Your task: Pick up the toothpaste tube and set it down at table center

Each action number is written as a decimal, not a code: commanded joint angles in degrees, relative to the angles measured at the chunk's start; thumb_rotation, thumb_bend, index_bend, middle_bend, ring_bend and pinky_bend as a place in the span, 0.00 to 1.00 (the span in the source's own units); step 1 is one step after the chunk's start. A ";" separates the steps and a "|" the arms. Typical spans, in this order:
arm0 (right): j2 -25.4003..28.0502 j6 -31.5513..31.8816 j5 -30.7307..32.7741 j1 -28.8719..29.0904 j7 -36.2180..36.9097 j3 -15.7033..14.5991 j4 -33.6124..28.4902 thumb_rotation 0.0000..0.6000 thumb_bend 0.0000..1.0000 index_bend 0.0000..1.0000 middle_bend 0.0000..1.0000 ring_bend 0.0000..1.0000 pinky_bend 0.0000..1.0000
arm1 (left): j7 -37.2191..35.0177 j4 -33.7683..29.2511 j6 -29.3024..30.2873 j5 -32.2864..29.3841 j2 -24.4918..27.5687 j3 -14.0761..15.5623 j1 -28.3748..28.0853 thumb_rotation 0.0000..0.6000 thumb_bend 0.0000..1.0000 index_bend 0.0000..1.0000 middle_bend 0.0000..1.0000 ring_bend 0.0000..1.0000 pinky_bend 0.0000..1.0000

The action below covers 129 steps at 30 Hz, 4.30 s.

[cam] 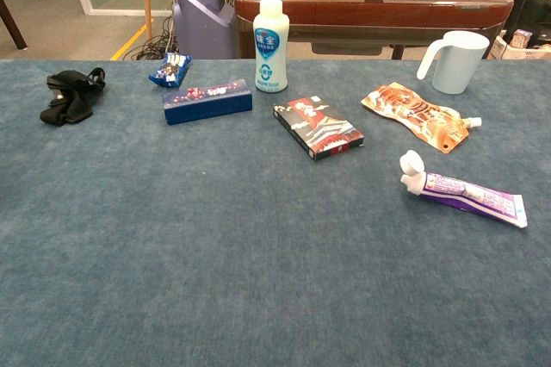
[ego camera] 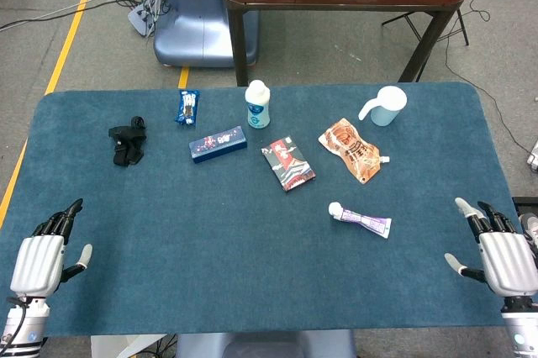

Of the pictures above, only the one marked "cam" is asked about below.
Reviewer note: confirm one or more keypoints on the purple white toothpaste tube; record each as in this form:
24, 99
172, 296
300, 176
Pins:
456, 194

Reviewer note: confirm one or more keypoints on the red black printed box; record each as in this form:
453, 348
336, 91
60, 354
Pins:
320, 128

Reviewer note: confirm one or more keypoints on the dark blue rectangular box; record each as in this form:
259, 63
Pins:
206, 102

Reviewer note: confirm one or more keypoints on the white bottle blue label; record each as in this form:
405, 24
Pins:
270, 52

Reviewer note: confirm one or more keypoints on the blue snack packet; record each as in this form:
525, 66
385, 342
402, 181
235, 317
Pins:
171, 69

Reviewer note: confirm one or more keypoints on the orange spout pouch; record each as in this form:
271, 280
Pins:
417, 115

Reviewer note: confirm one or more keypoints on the grey blue robot torso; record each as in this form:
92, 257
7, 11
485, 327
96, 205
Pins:
202, 18

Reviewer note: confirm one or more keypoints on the brown mahjong table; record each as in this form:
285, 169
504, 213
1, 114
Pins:
370, 11

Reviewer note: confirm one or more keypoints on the light blue mug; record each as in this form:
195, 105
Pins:
458, 63

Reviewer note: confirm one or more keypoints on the white plastic basket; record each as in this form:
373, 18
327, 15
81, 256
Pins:
523, 53

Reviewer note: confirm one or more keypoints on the small printed carton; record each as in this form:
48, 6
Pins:
521, 38

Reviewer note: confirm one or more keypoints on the dark table leg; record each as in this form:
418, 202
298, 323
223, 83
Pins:
13, 24

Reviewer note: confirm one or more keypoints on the black bag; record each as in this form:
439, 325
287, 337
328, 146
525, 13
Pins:
531, 9

